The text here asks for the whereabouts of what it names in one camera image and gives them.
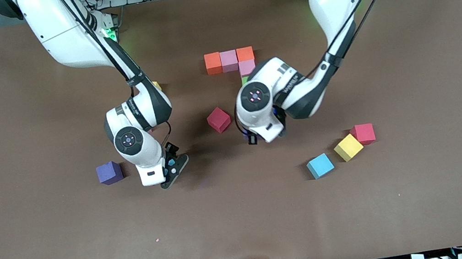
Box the orange foam cube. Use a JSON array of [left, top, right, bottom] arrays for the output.
[[203, 51, 224, 76], [236, 45, 256, 64]]

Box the brown table cover sheet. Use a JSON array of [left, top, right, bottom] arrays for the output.
[[0, 0, 462, 259]]

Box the blue foam cube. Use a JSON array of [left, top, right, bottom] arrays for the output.
[[162, 157, 176, 177], [305, 151, 337, 181]]

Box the red foam cube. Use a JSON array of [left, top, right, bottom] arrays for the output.
[[205, 105, 233, 135], [349, 122, 377, 148]]

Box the lilac foam cube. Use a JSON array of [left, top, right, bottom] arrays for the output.
[[238, 59, 258, 78], [219, 49, 241, 74]]

